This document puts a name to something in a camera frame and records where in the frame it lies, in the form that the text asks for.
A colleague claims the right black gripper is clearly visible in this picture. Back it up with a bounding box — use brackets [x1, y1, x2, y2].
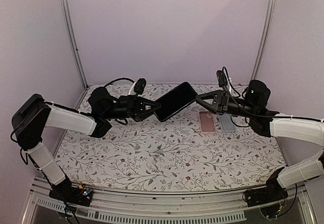
[196, 90, 258, 118]

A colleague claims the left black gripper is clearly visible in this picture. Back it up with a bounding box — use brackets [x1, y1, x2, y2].
[102, 94, 162, 122]

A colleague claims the pink phone case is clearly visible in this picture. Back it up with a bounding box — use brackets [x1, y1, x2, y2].
[199, 111, 216, 133]

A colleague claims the light blue phone case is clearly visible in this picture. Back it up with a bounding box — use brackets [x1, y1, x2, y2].
[218, 114, 236, 133]

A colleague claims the black phone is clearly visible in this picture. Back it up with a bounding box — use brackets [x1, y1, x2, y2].
[154, 82, 197, 122]

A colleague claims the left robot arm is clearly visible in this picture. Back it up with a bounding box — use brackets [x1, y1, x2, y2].
[10, 87, 161, 201]

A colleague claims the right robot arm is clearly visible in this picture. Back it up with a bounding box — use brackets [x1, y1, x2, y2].
[196, 80, 323, 202]

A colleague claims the floral table mat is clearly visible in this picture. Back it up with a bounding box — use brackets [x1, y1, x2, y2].
[56, 83, 286, 192]

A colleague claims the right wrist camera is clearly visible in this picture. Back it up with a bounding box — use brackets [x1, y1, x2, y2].
[216, 70, 232, 93]

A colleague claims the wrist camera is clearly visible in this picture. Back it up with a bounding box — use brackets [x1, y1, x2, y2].
[128, 78, 146, 96]
[216, 70, 232, 93]

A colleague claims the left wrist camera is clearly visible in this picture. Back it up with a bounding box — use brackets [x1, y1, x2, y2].
[128, 78, 146, 96]

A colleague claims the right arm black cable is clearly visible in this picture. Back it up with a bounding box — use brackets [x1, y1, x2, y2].
[222, 66, 324, 128]

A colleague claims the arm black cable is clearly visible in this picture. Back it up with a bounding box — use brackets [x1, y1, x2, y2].
[10, 77, 135, 166]
[222, 66, 324, 128]

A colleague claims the front aluminium rail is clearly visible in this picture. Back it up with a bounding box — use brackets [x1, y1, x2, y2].
[22, 177, 317, 223]

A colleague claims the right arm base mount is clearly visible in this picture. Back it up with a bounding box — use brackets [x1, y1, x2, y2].
[242, 186, 290, 219]

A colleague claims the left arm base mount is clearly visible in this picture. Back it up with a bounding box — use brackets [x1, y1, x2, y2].
[49, 181, 93, 207]

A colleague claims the right rear aluminium post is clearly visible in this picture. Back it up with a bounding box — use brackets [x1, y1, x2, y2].
[250, 0, 276, 80]

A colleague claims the aluminium post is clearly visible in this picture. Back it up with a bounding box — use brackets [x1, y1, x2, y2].
[60, 0, 89, 89]
[250, 0, 276, 80]

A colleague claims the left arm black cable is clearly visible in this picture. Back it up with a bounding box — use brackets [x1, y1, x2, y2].
[10, 77, 135, 166]

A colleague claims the left rear aluminium post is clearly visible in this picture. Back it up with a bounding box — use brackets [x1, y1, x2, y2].
[60, 0, 89, 89]

